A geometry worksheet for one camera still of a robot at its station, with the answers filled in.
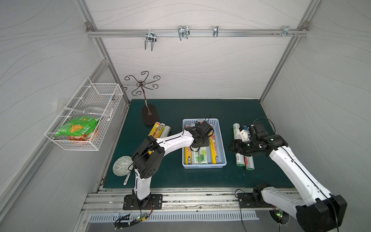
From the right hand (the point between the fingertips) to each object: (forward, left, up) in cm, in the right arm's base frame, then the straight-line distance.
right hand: (232, 148), depth 77 cm
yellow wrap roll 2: (+18, +49, -10) cm, 53 cm away
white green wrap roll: (-1, +16, -6) cm, 17 cm away
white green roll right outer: (0, -7, -12) cm, 13 cm away
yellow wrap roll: (0, +25, -11) cm, 27 cm away
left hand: (+7, +13, -8) cm, 17 cm away
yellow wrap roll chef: (+8, +9, -11) cm, 16 cm away
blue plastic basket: (+8, +5, -10) cm, 14 cm away
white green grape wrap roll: (-2, +20, -9) cm, 22 cm away
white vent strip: (-30, +30, -15) cm, 45 cm away
